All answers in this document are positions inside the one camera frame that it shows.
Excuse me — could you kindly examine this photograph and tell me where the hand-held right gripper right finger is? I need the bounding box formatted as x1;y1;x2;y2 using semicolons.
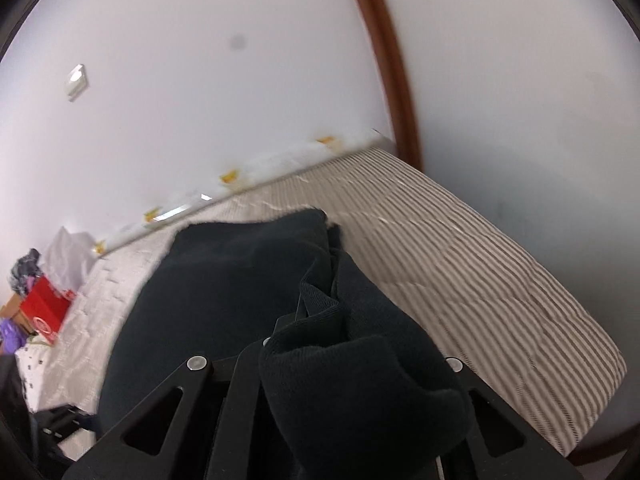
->
435;357;586;480

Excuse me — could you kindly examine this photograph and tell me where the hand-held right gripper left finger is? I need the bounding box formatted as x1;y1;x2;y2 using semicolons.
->
62;330;311;480

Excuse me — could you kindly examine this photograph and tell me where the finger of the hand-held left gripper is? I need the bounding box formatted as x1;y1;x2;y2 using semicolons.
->
32;405;101;448

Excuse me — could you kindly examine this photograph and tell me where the black sweater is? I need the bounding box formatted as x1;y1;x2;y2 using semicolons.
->
95;208;475;480

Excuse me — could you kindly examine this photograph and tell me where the purple plastic bag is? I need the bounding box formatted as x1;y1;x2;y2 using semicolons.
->
0;317;26;356

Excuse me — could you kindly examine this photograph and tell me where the red box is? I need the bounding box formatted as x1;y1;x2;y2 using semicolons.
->
20;275;76;346

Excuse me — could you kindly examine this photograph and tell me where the cardboard box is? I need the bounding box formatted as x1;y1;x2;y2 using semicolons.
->
0;295;38;336

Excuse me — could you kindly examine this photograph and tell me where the white quilted bed cover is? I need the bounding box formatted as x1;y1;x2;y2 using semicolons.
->
15;232;176;463

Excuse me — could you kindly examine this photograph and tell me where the dark patterned cloth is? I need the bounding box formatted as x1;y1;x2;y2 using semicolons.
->
10;248;46;297

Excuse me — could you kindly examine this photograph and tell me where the white plastic bag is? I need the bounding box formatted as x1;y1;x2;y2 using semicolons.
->
40;226;98;291

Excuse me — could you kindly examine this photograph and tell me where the striped mattress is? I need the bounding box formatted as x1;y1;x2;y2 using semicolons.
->
215;146;628;458

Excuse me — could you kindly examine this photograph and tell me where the clear plastic mattress wrapping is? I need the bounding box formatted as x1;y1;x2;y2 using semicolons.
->
92;129;396;256

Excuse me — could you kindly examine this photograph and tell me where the white wall switch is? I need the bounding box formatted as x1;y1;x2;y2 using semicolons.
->
67;64;90;103

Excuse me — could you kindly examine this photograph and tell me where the brown wooden door frame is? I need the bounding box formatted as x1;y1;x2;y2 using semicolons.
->
341;0;425;173

